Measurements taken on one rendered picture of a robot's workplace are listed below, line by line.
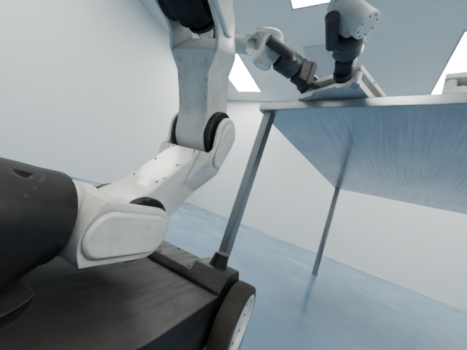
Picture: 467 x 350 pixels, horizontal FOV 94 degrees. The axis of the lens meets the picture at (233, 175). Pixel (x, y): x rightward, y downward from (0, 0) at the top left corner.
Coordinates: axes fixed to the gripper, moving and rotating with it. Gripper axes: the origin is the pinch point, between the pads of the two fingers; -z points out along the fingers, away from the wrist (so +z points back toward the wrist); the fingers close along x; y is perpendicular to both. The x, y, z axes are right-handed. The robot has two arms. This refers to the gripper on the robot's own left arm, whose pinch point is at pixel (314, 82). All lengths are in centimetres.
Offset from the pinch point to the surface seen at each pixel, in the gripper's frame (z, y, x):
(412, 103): -15.5, 27.9, 9.5
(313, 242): -272, -228, 76
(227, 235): 5, -20, 69
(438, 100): -17.9, 33.1, 8.7
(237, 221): 3, -19, 62
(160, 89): 59, -366, -100
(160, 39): 88, -346, -176
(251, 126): -154, -394, -131
